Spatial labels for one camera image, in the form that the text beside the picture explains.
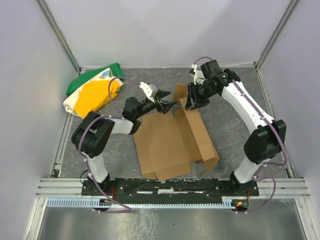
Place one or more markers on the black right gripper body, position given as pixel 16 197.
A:
pixel 194 94

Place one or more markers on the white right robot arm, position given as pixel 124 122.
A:
pixel 267 135

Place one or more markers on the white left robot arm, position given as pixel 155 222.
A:
pixel 91 136

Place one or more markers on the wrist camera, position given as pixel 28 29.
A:
pixel 149 90
pixel 208 70

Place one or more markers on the green yellow white cloth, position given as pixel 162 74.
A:
pixel 92 90

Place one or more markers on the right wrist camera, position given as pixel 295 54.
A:
pixel 208 70

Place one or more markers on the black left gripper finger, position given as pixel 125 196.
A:
pixel 162 94
pixel 168 105

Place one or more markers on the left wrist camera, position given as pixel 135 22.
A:
pixel 149 90

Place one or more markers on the light blue slotted cable duct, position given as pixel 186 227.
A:
pixel 99 203

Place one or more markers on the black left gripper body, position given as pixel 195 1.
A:
pixel 158 104

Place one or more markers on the brown cardboard box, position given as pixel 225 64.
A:
pixel 166 144

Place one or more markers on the aluminium frame rail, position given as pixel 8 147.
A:
pixel 281 188

